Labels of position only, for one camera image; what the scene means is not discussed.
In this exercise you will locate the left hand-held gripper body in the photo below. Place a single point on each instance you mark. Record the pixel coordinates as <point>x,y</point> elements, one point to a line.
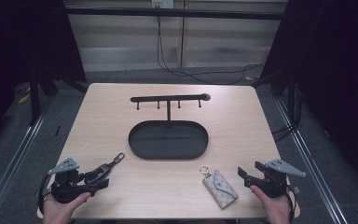
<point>65,186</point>

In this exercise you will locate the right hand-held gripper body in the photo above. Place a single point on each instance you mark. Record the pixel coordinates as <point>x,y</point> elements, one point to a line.
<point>276,183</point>

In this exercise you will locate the black car key with clip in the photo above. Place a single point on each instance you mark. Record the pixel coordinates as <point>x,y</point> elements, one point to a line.
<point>99,172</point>

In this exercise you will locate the grey key pouch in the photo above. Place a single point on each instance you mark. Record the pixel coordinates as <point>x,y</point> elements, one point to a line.
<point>220,189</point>

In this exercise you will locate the black key rack with tray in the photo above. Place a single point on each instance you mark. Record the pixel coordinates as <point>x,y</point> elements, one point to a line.
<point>167,141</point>

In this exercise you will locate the person's right hand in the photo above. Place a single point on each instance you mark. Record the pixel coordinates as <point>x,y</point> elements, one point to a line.
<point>276,210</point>

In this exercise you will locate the person's left hand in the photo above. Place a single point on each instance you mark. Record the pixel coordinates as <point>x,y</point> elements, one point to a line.
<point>59,213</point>

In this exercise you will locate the grey tape piece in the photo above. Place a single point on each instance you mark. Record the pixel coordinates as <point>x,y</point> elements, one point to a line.
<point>296,189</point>

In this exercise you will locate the black metal stand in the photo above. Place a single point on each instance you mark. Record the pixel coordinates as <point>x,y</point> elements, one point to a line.
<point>290,96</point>
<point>34,99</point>

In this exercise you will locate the yellow tape piece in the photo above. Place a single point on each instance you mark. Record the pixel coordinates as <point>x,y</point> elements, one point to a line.
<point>23,99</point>

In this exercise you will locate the black horizontal bar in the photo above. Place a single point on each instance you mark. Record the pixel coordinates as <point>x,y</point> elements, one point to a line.
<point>174,13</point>

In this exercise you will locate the metal floor rail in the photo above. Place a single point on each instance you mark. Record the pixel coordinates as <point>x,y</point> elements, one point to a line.
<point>310,161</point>
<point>12,161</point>

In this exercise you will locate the white wall socket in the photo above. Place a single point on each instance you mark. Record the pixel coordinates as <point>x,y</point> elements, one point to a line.
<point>162,3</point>

